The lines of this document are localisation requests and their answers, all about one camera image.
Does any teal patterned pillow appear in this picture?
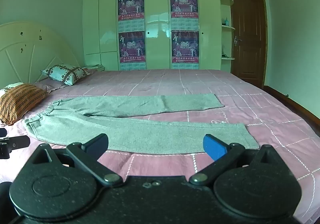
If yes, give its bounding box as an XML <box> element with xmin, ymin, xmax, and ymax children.
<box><xmin>41</xmin><ymin>64</ymin><xmax>90</xmax><ymax>86</ymax></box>

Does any brown wooden door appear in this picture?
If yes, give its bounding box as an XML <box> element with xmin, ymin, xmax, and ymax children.
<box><xmin>228</xmin><ymin>0</ymin><xmax>268</xmax><ymax>90</ymax></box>

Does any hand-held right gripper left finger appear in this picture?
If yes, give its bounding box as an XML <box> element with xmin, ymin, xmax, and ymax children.
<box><xmin>32</xmin><ymin>133</ymin><xmax>123</xmax><ymax>187</ymax></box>

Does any cream wooden headboard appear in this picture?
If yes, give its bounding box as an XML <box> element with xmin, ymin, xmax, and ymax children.
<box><xmin>0</xmin><ymin>21</ymin><xmax>81</xmax><ymax>90</ymax></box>

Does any orange striped pillow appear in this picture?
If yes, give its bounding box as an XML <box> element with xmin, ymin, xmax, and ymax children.
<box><xmin>0</xmin><ymin>83</ymin><xmax>48</xmax><ymax>124</ymax></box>

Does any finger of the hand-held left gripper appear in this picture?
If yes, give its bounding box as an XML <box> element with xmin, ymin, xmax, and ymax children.
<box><xmin>0</xmin><ymin>135</ymin><xmax>31</xmax><ymax>150</ymax></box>

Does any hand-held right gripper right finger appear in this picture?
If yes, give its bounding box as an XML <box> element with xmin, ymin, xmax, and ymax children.
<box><xmin>189</xmin><ymin>134</ymin><xmax>288</xmax><ymax>186</ymax></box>

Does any stack of folded cloths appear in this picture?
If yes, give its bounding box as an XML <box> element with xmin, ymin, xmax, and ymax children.
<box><xmin>84</xmin><ymin>64</ymin><xmax>105</xmax><ymax>71</ymax></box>

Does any bed with pink checked sheet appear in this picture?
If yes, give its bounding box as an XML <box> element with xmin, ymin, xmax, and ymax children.
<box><xmin>0</xmin><ymin>69</ymin><xmax>320</xmax><ymax>214</ymax></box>

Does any purple calendar poster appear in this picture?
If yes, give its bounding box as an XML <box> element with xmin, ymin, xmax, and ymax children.
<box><xmin>170</xmin><ymin>0</ymin><xmax>199</xmax><ymax>32</ymax></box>
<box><xmin>118</xmin><ymin>0</ymin><xmax>145</xmax><ymax>30</ymax></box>
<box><xmin>171</xmin><ymin>30</ymin><xmax>200</xmax><ymax>70</ymax></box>
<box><xmin>118</xmin><ymin>31</ymin><xmax>146</xmax><ymax>71</ymax></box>

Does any pink flat pillow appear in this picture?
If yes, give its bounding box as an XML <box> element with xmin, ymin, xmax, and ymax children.
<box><xmin>34</xmin><ymin>77</ymin><xmax>66</xmax><ymax>94</ymax></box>

